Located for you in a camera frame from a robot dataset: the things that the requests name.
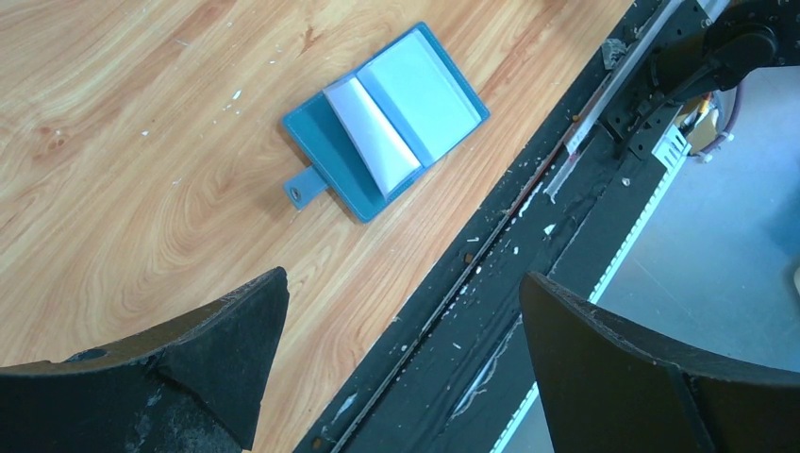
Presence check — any blue card holder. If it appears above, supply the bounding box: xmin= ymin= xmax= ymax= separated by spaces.
xmin=282 ymin=22 xmax=491 ymax=223

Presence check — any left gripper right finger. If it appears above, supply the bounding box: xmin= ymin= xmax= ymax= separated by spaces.
xmin=520 ymin=273 xmax=799 ymax=452

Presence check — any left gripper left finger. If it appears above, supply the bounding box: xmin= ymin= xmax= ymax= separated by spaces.
xmin=1 ymin=267 xmax=290 ymax=452

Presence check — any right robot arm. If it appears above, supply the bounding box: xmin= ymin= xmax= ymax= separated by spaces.
xmin=648 ymin=0 xmax=799 ymax=102

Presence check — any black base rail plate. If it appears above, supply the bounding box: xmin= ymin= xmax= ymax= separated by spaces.
xmin=297 ymin=1 xmax=710 ymax=452

